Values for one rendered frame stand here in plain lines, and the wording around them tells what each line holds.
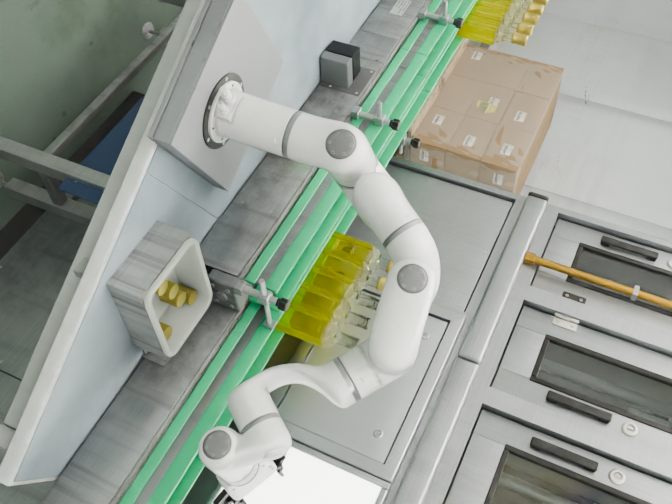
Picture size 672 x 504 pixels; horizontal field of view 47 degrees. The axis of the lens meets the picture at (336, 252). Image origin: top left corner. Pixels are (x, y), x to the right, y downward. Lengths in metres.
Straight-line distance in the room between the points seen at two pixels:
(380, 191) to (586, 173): 5.27
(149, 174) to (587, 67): 6.41
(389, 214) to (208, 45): 0.45
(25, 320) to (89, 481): 0.64
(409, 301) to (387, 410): 0.56
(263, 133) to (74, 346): 0.53
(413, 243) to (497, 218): 0.83
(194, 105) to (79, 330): 0.46
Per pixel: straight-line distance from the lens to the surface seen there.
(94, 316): 1.51
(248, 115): 1.50
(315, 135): 1.45
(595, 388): 1.95
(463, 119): 5.77
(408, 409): 1.80
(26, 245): 2.30
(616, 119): 7.15
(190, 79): 1.46
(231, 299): 1.70
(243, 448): 1.33
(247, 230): 1.75
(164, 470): 1.61
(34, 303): 2.16
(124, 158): 1.56
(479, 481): 1.79
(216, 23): 1.49
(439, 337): 1.90
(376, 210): 1.40
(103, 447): 1.64
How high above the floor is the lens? 1.54
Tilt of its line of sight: 17 degrees down
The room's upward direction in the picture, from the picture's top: 110 degrees clockwise
